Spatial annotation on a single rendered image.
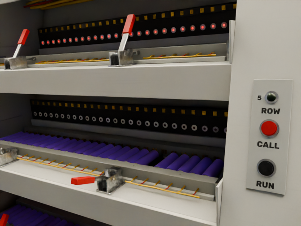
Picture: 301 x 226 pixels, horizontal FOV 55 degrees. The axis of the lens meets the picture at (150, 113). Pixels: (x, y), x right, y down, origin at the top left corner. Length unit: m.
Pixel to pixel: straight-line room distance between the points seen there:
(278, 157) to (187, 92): 0.14
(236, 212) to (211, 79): 0.16
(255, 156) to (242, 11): 0.17
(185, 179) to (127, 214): 0.09
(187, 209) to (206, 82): 0.16
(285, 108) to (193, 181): 0.16
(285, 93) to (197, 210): 0.18
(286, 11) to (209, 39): 0.23
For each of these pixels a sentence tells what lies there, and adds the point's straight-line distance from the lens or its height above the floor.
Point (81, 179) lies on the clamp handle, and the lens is 0.41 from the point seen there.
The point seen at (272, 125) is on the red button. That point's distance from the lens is 0.34.
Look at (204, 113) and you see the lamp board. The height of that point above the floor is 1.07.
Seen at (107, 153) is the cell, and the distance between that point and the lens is 0.56.
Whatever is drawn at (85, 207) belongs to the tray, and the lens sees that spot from 0.48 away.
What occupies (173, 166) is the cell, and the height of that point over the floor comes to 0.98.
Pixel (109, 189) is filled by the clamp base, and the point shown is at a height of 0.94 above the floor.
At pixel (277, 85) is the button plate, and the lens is 0.35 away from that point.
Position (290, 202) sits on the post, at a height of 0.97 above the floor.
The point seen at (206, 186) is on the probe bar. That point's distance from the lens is 0.42.
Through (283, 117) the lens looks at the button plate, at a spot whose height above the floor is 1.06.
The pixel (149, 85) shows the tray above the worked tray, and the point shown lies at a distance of 0.41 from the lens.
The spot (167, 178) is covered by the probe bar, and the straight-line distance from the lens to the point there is 0.44.
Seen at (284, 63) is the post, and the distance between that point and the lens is 0.35.
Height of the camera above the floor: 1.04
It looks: 2 degrees up
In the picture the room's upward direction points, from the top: 5 degrees clockwise
